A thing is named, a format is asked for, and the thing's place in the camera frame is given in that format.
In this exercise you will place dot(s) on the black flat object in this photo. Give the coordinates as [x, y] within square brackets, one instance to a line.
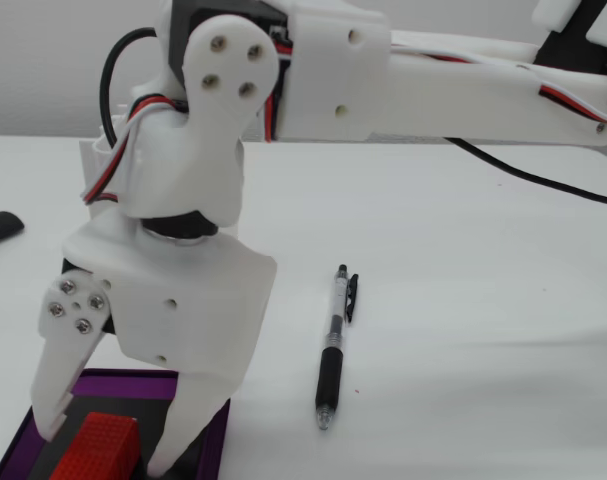
[0, 227]

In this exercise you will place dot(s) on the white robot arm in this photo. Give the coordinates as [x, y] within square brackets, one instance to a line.
[333, 75]

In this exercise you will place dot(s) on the black tray mat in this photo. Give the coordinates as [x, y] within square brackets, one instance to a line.
[153, 417]

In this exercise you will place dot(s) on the purple metal tray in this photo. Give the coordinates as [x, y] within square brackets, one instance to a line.
[128, 384]

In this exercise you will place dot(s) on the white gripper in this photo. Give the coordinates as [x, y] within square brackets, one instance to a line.
[183, 305]

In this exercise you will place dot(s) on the black grip clear pen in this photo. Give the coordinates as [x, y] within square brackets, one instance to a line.
[329, 370]

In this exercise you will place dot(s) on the red textured cube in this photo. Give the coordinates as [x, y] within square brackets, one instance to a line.
[98, 445]

